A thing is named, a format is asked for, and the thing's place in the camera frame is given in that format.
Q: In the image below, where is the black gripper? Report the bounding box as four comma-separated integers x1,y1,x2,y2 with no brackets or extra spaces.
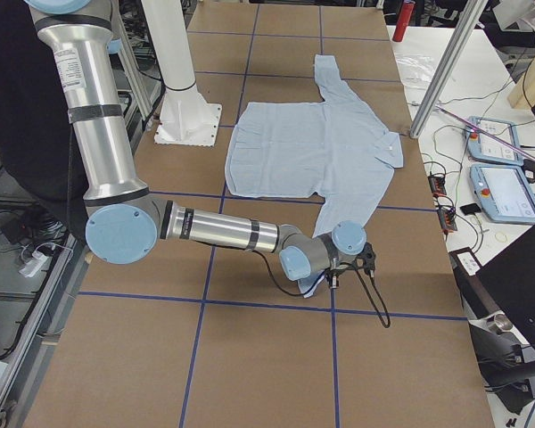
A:
325,267,342,289

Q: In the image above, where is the light blue button-up shirt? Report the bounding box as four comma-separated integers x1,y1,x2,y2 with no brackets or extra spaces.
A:
223,53,406,300

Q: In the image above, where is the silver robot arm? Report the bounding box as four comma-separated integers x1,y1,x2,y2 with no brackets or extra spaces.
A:
29,1,375,284

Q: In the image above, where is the orange circuit board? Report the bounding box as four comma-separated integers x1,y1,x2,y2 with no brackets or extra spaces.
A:
428,174,448,197

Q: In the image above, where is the black laptop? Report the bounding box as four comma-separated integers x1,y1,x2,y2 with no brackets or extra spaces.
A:
449,225,535,347

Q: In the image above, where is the lower teach pendant tablet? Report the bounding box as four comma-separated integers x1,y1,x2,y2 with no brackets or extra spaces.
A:
469,163,535,225

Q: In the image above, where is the teach pendant tablet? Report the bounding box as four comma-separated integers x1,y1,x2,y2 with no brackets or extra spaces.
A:
469,163,535,225
465,116,523,166

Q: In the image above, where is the upper teach pendant tablet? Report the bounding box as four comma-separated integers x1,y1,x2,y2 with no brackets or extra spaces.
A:
465,116,523,166

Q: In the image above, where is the clear plastic bag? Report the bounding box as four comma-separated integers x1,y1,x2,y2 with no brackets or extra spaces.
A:
394,53,440,90

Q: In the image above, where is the red cylindrical bottle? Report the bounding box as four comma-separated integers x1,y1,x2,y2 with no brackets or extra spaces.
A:
391,0,416,43

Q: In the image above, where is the white power strip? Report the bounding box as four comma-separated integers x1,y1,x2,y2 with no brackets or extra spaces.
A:
18,250,52,278

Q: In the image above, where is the person in black shirt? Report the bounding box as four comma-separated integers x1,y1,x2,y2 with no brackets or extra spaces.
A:
0,1,88,241

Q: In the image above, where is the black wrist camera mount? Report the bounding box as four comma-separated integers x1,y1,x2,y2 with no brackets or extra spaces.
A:
356,243,376,278

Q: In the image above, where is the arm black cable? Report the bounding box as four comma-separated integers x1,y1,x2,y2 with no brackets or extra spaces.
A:
262,249,392,330

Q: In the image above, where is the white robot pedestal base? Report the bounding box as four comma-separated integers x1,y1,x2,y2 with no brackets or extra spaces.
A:
142,0,222,147

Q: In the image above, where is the aluminium side frame rail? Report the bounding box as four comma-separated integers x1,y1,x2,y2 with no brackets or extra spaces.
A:
0,235,76,412

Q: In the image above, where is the aluminium frame post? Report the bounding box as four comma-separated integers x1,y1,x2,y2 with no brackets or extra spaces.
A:
409,0,487,138

